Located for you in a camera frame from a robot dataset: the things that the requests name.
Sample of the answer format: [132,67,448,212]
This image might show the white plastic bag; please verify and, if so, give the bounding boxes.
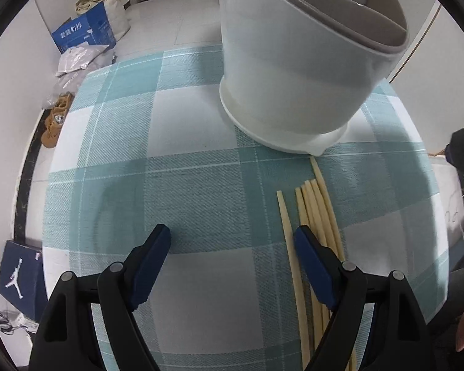
[55,44,111,77]

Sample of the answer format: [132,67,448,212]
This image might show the brown suede shoe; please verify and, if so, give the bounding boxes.
[42,114,64,148]
[52,92,73,122]

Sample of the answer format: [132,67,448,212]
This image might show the grey plastic bag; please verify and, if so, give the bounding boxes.
[42,60,114,109]

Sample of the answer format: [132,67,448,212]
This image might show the person's dark trousers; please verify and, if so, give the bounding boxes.
[435,261,464,356]

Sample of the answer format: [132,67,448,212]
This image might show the blue cardboard box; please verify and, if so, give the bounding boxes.
[51,1,117,53]

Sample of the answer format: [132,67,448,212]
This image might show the white utensil holder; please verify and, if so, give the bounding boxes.
[218,0,410,156]

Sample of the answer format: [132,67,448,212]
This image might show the white mattress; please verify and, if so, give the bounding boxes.
[429,152,464,248]

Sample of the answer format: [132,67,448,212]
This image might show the black cable tangle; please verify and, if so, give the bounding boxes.
[0,310,35,335]

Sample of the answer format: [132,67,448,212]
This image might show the teal plaid tablecloth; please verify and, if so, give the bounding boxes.
[42,44,449,371]

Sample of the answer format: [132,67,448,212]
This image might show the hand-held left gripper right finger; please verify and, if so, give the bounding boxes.
[294,225,437,371]

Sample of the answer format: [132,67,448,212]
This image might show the blue shoebox with white figure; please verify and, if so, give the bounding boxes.
[0,240,49,312]

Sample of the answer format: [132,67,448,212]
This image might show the beige tote bag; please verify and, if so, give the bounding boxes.
[75,0,117,14]

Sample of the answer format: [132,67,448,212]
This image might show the bunch of chopsticks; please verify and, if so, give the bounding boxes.
[275,156,358,371]

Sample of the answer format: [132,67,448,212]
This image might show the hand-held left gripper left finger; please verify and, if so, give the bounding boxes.
[30,224,171,371]

